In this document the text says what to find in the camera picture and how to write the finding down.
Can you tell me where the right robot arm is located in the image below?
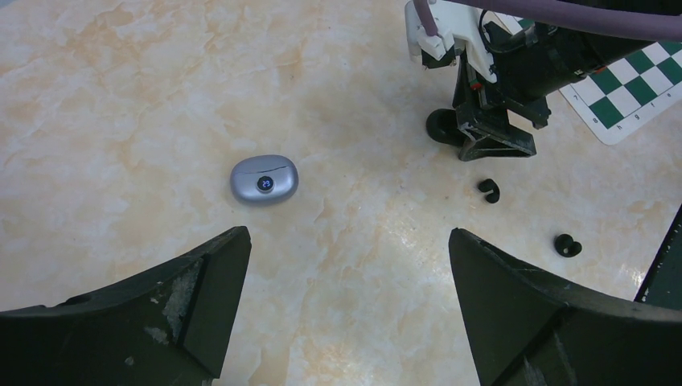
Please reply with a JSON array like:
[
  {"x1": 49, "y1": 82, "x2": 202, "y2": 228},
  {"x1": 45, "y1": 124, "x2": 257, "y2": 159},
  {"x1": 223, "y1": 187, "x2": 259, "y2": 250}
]
[{"x1": 426, "y1": 11, "x2": 650, "y2": 162}]

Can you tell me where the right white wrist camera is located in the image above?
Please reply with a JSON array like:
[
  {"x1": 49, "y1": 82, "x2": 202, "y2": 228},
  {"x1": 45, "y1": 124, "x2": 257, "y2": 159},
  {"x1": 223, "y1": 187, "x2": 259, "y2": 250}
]
[{"x1": 404, "y1": 0, "x2": 526, "y2": 84}]

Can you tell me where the black earbud upper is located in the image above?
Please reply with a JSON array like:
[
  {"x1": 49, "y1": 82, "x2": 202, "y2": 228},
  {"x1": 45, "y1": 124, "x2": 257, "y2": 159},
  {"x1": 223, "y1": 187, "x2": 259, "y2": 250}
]
[{"x1": 477, "y1": 179, "x2": 500, "y2": 203}]

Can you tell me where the purple earbud charging case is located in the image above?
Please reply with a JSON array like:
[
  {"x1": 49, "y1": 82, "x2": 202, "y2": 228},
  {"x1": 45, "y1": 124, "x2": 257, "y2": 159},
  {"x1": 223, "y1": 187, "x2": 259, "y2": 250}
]
[{"x1": 229, "y1": 154, "x2": 299, "y2": 206}]

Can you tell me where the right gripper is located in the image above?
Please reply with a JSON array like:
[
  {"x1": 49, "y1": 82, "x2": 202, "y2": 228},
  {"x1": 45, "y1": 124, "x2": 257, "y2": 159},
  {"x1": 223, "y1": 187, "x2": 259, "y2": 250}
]
[{"x1": 453, "y1": 53, "x2": 551, "y2": 162}]

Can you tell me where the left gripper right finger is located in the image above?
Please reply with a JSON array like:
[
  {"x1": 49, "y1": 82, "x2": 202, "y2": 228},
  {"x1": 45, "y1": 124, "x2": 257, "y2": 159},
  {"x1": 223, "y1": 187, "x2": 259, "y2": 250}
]
[{"x1": 449, "y1": 228, "x2": 681, "y2": 385}]

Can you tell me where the green white chessboard mat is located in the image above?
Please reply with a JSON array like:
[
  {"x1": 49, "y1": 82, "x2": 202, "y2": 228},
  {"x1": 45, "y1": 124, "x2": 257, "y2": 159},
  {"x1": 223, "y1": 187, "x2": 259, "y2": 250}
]
[{"x1": 495, "y1": 10, "x2": 682, "y2": 146}]

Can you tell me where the black earbud charging case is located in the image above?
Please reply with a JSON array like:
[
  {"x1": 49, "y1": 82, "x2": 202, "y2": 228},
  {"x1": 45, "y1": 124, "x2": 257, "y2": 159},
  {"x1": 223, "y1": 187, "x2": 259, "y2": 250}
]
[{"x1": 425, "y1": 109, "x2": 466, "y2": 147}]

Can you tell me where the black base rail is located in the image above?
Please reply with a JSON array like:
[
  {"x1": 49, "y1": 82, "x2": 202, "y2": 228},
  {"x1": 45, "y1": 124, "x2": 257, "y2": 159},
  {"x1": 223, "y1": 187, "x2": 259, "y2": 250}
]
[{"x1": 635, "y1": 208, "x2": 681, "y2": 310}]

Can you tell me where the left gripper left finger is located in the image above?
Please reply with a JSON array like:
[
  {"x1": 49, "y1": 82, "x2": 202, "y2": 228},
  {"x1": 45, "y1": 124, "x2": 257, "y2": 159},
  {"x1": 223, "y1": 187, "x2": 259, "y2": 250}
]
[{"x1": 1, "y1": 226, "x2": 252, "y2": 385}]

